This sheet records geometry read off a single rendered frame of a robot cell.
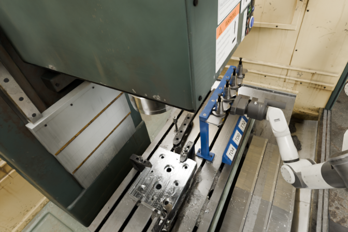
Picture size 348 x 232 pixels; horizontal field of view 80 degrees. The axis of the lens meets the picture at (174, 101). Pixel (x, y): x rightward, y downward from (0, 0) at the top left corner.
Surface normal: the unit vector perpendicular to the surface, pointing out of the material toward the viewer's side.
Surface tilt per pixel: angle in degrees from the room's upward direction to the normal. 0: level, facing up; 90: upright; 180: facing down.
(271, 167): 8
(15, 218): 90
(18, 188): 90
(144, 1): 90
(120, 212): 0
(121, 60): 90
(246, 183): 6
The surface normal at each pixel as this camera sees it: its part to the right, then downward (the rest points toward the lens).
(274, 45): -0.48, 0.62
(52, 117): 0.87, 0.26
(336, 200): -0.12, -0.75
